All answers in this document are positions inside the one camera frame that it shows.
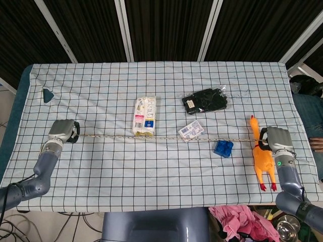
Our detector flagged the orange rubber chicken toy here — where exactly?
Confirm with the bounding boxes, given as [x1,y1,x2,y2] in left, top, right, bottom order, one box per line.
[249,114,279,192]

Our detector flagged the white black checked tablecloth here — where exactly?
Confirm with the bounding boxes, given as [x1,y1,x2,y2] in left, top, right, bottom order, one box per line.
[0,61,321,213]

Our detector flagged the grey blue robot torso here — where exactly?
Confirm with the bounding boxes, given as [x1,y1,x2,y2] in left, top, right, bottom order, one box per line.
[101,207,210,242]

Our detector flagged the black bag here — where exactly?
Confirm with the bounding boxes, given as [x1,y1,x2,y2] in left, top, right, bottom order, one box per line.
[288,74,323,96]

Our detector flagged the black gloves in plastic bag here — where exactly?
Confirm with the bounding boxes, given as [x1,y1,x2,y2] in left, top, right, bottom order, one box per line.
[181,85,229,116]

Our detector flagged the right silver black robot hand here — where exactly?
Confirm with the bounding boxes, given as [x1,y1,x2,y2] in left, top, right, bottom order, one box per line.
[257,126,294,154]

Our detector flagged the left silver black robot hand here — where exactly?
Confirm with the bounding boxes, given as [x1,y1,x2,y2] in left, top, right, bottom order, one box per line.
[47,118,81,144]

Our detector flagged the white snack bag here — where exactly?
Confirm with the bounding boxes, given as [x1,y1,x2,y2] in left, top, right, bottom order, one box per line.
[131,95,157,138]

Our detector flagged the black floor cable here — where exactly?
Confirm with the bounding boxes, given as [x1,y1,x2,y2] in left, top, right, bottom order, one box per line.
[57,211,103,231]

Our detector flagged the blue jeans bystander leg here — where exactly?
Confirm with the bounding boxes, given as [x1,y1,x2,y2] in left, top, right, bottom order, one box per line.
[292,92,323,183]

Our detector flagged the shiny metal bowl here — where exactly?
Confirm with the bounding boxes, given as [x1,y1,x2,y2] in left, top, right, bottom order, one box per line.
[276,215,301,237]

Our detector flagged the beige braided rope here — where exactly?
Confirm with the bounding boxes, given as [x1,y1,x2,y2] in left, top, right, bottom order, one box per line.
[72,133,266,143]

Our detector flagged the dark teal triangular patch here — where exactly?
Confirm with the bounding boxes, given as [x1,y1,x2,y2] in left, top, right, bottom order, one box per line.
[42,88,55,104]

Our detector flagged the pink crumpled cloth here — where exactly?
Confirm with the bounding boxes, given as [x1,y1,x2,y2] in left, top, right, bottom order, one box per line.
[208,204,281,242]

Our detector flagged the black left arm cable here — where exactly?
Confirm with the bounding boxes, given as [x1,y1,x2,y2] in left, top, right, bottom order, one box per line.
[0,173,38,220]

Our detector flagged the bystander bare hand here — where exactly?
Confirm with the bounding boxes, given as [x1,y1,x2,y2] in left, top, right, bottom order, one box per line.
[309,137,323,152]

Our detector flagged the small white blue tissue pack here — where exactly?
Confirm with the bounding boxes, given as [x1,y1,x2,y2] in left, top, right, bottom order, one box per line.
[178,120,205,144]

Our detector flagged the white partition frame post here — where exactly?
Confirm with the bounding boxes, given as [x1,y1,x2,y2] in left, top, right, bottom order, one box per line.
[115,0,135,63]
[197,0,220,62]
[278,10,323,64]
[33,0,78,64]

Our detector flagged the blue toy building block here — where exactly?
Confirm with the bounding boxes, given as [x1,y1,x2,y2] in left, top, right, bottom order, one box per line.
[213,140,234,159]

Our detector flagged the white floor cable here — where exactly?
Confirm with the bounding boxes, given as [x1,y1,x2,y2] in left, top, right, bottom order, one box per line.
[0,218,37,242]

